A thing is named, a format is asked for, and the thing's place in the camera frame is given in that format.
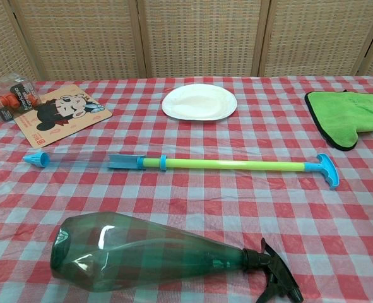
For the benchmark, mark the long water squirter tube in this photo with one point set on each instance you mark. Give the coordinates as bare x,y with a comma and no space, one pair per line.
221,164

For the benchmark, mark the white paper plate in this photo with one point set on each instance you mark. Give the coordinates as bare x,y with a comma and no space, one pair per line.
198,102

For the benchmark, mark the red checkered tablecloth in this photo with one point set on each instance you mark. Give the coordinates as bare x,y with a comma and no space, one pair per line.
205,202

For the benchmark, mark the woven bamboo folding screen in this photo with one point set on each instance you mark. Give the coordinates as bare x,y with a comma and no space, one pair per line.
198,38

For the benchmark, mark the green plastic spray bottle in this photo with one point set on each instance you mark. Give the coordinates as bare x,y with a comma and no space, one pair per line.
126,249

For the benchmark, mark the cartoon girl mouse pad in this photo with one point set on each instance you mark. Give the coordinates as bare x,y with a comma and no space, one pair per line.
60,116

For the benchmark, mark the green microfiber cloth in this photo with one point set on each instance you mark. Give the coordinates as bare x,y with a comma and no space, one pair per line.
347,116

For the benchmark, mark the clear package with orange parts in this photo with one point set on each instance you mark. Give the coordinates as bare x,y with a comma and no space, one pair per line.
6,101

